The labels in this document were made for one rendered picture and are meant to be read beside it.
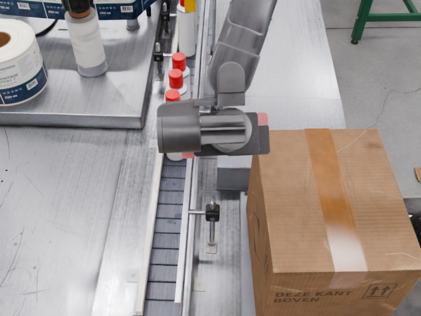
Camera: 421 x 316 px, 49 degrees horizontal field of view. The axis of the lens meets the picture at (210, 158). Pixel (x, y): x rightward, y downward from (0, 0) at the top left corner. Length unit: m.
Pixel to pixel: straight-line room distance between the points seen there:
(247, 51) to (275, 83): 0.86
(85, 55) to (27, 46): 0.15
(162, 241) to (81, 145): 0.41
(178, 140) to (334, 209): 0.32
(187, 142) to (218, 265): 0.49
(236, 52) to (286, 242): 0.32
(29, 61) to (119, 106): 0.26
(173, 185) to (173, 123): 0.51
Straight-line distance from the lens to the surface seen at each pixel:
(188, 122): 0.61
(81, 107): 1.33
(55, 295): 1.07
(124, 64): 1.44
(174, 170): 1.14
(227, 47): 0.60
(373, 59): 3.06
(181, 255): 0.91
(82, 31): 1.33
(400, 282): 0.82
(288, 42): 1.62
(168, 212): 1.06
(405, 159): 2.51
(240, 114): 0.61
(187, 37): 1.40
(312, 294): 0.82
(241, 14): 0.61
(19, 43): 1.35
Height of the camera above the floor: 1.77
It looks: 50 degrees down
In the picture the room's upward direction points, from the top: 1 degrees clockwise
